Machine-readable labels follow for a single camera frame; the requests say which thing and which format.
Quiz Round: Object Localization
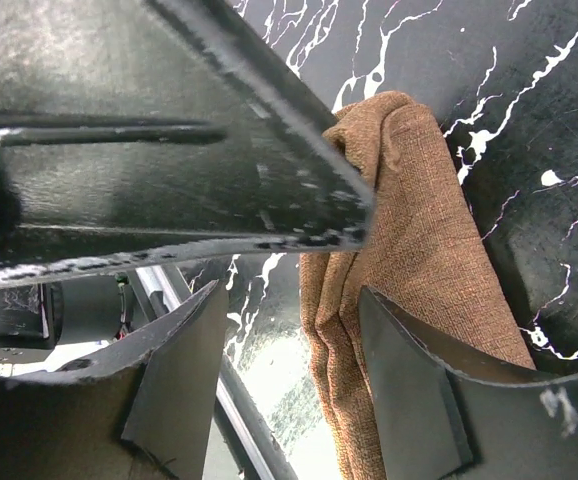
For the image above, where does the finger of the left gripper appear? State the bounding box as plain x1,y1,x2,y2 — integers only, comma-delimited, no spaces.
0,1,373,288

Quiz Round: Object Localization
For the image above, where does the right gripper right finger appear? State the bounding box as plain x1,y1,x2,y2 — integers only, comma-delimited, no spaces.
359,287,578,480

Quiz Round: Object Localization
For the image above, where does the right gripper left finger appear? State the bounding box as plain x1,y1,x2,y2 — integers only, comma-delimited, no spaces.
0,282,228,479

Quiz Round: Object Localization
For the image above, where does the brown cloth napkin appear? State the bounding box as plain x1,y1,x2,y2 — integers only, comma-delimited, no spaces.
299,91,534,479

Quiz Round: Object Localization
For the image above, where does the black marble pattern mat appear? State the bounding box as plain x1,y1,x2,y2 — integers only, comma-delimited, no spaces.
188,0,578,446

